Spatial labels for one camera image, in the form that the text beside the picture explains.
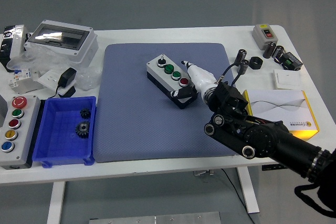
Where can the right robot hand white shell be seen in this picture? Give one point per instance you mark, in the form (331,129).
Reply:
(200,78)

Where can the grey four-button control box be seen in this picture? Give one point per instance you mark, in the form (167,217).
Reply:
(157,73)

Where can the black desk height control panel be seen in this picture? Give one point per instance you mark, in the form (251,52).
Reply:
(270,167)

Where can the grey five-button control station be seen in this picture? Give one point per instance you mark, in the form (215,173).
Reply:
(25,140)

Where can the black hexagonal nut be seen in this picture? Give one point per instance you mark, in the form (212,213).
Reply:
(256,63)

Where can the blue-grey padded mat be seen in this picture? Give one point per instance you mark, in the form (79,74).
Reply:
(131,116)

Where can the white and yellow carton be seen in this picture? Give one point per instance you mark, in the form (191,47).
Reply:
(283,103)

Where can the black module with green part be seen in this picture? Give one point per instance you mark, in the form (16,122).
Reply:
(291,62)

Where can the grey distribution box clear lid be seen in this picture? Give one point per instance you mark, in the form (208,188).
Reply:
(84,48)

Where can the small black gear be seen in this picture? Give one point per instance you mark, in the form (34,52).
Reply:
(85,113)

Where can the white table leg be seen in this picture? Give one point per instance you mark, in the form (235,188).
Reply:
(55,203)
(248,190)

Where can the large black gear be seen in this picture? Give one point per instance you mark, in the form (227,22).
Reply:
(82,129)

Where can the grey metal floor plate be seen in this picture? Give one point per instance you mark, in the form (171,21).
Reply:
(157,218)

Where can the blue plastic bin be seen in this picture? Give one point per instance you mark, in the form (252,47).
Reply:
(60,140)

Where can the clear plastic bag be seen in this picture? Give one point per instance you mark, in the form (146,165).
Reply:
(39,58)

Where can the white circuit breaker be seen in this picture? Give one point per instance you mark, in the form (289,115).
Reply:
(21,78)

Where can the grey switch box red button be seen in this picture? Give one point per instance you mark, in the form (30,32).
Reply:
(260,37)

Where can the white wall switch plate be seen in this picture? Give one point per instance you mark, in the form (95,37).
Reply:
(287,79)

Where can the metal bracket under table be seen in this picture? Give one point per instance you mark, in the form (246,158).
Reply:
(203,173)

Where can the white wall socket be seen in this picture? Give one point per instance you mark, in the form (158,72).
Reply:
(48,78)

